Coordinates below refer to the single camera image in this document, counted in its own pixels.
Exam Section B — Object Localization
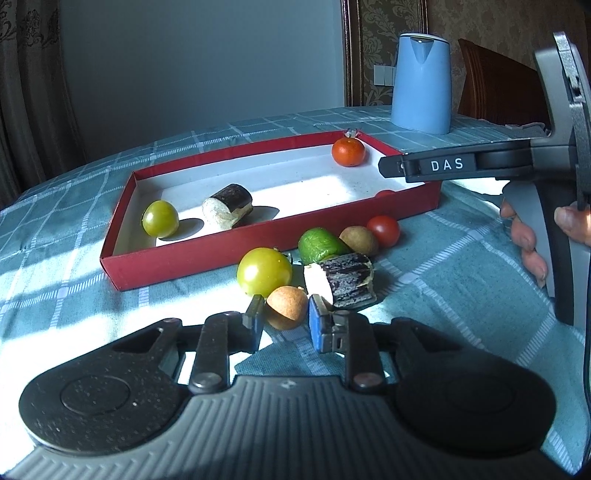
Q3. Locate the dark eggplant piece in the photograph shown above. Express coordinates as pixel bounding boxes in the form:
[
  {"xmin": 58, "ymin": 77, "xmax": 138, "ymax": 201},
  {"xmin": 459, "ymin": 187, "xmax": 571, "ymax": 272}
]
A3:
[
  {"xmin": 303, "ymin": 252, "xmax": 377, "ymax": 309},
  {"xmin": 202, "ymin": 184, "xmax": 254, "ymax": 230}
]

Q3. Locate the blue kettle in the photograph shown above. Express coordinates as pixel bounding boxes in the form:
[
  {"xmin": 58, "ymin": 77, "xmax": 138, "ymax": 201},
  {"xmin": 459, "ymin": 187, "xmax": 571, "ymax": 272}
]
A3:
[{"xmin": 390, "ymin": 32, "xmax": 452, "ymax": 135}]

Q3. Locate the large red tomato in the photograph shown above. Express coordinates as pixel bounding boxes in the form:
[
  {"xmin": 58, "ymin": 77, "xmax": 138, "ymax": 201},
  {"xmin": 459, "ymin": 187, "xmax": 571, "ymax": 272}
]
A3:
[{"xmin": 331, "ymin": 129, "xmax": 367, "ymax": 168}]

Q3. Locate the green cucumber piece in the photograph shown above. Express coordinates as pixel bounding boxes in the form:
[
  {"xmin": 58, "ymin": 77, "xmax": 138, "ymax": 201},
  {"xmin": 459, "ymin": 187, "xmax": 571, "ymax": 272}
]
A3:
[{"xmin": 298, "ymin": 227, "xmax": 352, "ymax": 265}]

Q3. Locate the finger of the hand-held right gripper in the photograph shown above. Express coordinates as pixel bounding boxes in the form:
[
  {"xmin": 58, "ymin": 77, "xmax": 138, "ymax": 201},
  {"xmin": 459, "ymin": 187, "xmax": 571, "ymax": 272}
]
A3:
[{"xmin": 378, "ymin": 141, "xmax": 532, "ymax": 184}]

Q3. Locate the brown wooden chair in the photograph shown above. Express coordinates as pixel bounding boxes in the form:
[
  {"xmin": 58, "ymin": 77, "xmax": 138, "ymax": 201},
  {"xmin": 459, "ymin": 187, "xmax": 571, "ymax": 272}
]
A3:
[{"xmin": 457, "ymin": 38, "xmax": 552, "ymax": 127}]

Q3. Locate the red cardboard tray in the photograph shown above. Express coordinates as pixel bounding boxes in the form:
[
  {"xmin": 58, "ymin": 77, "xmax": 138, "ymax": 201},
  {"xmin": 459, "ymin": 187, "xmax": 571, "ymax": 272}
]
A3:
[{"xmin": 100, "ymin": 130, "xmax": 443, "ymax": 292}]

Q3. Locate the green tomato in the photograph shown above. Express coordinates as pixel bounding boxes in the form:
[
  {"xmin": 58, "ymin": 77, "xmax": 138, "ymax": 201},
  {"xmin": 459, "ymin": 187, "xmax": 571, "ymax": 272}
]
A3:
[
  {"xmin": 237, "ymin": 247, "xmax": 294, "ymax": 298},
  {"xmin": 141, "ymin": 200, "xmax": 180, "ymax": 239}
]

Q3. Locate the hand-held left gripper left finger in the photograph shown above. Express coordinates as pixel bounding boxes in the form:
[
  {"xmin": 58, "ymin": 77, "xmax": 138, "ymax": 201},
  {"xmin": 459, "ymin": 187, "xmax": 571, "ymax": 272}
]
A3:
[{"xmin": 113, "ymin": 295, "xmax": 265, "ymax": 395}]

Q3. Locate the dark wooden wall trim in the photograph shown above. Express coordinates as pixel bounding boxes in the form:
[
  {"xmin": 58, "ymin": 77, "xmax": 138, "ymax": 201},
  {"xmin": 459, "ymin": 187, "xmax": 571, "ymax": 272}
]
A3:
[{"xmin": 341, "ymin": 0, "xmax": 429, "ymax": 108}]

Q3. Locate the grey patterned curtain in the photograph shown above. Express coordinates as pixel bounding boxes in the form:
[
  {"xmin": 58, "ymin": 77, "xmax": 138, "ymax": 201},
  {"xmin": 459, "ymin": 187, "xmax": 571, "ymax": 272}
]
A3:
[{"xmin": 0, "ymin": 0, "xmax": 88, "ymax": 199}]

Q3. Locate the tan longan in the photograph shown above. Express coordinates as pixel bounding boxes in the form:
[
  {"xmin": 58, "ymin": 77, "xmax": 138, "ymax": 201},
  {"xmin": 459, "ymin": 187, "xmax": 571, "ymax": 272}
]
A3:
[
  {"xmin": 266, "ymin": 285, "xmax": 308, "ymax": 331},
  {"xmin": 339, "ymin": 225, "xmax": 380, "ymax": 257}
]

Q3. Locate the person's right hand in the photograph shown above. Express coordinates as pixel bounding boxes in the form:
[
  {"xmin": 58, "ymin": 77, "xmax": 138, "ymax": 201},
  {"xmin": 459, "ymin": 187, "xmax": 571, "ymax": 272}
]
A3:
[{"xmin": 500, "ymin": 198, "xmax": 591, "ymax": 289}]

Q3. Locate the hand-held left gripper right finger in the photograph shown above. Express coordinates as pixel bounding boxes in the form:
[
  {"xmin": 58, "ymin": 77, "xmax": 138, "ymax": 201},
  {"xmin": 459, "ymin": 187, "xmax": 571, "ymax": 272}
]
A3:
[{"xmin": 308, "ymin": 294, "xmax": 458, "ymax": 395}]

